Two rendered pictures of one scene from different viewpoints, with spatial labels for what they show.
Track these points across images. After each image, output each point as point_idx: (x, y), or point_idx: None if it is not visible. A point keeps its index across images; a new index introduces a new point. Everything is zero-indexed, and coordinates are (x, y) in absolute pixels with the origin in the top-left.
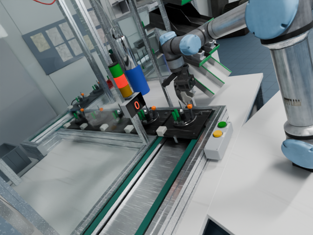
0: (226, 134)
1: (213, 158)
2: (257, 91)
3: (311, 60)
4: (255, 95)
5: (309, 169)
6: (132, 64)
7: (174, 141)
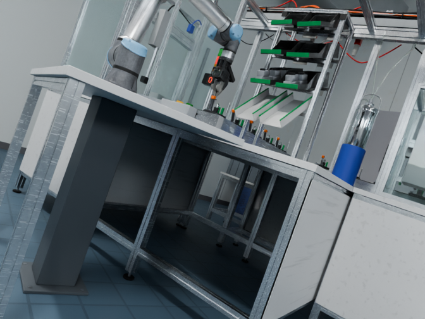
0: (176, 103)
1: None
2: (266, 155)
3: (141, 2)
4: (253, 149)
5: None
6: (349, 138)
7: None
